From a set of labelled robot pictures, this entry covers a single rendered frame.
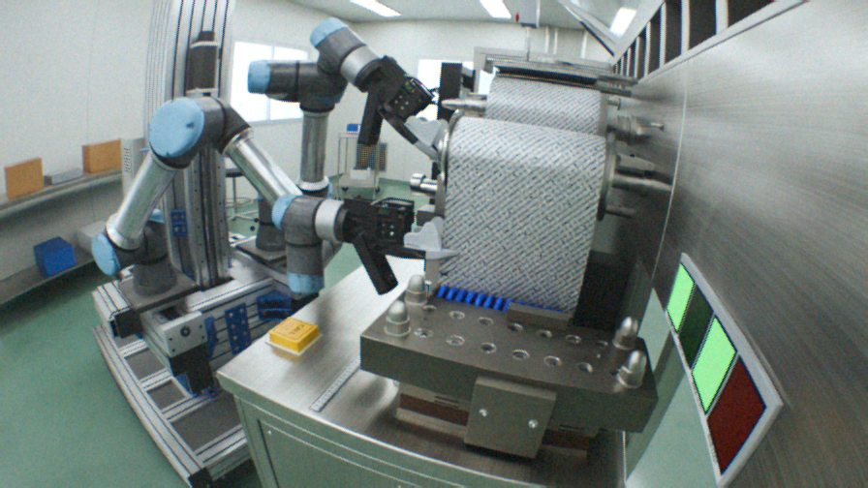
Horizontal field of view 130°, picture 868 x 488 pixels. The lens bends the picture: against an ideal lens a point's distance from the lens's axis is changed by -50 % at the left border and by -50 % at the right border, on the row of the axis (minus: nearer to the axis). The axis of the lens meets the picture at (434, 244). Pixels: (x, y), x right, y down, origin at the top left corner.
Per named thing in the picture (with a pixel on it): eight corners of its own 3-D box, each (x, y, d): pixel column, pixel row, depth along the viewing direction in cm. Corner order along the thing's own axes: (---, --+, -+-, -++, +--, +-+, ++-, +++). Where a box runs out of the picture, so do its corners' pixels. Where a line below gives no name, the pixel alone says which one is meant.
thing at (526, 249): (438, 289, 69) (448, 184, 63) (573, 318, 63) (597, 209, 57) (437, 290, 69) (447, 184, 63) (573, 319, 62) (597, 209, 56)
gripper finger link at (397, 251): (422, 254, 63) (372, 243, 66) (421, 262, 63) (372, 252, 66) (433, 245, 67) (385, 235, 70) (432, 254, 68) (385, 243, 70)
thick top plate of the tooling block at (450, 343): (403, 320, 69) (405, 289, 67) (633, 368, 57) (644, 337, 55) (359, 370, 54) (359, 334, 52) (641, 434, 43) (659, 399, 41)
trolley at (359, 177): (341, 190, 594) (344, 122, 560) (380, 192, 600) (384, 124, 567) (332, 205, 509) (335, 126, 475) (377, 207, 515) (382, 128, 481)
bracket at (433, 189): (416, 311, 86) (426, 168, 76) (444, 318, 85) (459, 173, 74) (407, 321, 82) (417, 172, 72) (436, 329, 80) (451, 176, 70)
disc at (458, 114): (461, 188, 76) (469, 110, 72) (464, 188, 76) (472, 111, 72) (437, 202, 63) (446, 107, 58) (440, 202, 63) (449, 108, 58)
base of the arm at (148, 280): (128, 283, 96) (122, 253, 92) (167, 269, 108) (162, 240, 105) (142, 300, 89) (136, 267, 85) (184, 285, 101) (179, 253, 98)
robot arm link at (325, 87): (296, 79, 82) (300, 46, 72) (345, 80, 86) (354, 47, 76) (295, 106, 80) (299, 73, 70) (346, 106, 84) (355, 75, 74)
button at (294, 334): (291, 325, 75) (290, 315, 74) (319, 336, 73) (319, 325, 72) (269, 342, 69) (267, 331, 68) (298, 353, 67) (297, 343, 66)
